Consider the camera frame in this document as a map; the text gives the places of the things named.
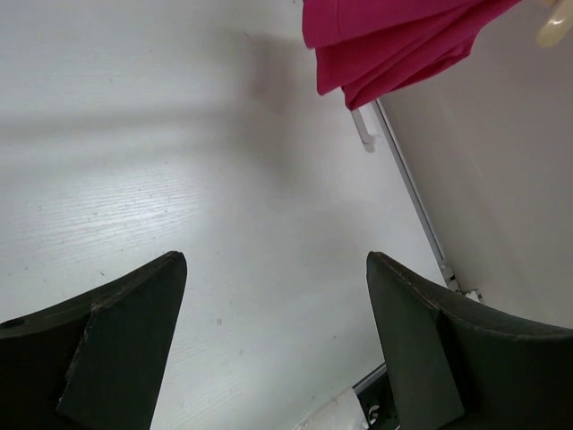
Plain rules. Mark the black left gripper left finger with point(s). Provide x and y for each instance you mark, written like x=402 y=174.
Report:
x=95 y=361

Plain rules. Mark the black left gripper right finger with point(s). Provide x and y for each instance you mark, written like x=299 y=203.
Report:
x=454 y=363

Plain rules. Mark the pink trousers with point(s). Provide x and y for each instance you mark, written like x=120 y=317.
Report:
x=369 y=48

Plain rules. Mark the beige wooden hanger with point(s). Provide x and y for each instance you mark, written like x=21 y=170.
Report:
x=558 y=25

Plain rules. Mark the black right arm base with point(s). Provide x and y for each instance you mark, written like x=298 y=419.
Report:
x=376 y=399

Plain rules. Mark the white clothes rack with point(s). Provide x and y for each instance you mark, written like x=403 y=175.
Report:
x=365 y=126

